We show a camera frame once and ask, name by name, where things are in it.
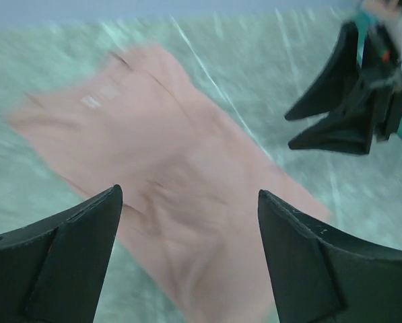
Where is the teal transparent plastic bin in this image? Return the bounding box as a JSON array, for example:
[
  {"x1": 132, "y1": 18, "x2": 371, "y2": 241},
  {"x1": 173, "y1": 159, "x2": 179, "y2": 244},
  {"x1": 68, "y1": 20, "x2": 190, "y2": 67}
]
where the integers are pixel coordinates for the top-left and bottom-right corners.
[{"x1": 355, "y1": 4, "x2": 402, "y2": 139}]

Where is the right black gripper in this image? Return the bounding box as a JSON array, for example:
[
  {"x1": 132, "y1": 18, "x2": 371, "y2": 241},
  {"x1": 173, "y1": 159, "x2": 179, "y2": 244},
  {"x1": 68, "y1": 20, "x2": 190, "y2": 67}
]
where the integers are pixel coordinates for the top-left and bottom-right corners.
[{"x1": 285, "y1": 20, "x2": 402, "y2": 155}]

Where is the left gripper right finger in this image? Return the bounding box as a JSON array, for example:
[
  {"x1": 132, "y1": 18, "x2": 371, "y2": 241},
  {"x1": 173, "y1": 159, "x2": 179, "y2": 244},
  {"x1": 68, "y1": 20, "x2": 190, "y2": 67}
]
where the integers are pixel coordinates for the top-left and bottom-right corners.
[{"x1": 258, "y1": 190, "x2": 402, "y2": 323}]

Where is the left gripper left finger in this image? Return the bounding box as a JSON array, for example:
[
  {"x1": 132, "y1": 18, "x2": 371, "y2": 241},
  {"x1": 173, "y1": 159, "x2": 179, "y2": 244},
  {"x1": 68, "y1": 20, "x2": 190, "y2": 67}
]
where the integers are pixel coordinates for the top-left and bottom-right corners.
[{"x1": 0, "y1": 185, "x2": 123, "y2": 323}]

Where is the pink printed t shirt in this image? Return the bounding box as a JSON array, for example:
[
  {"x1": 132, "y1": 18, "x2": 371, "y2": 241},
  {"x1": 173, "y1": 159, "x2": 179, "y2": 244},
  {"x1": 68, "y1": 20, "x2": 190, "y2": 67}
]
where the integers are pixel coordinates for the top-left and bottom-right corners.
[{"x1": 9, "y1": 46, "x2": 329, "y2": 322}]

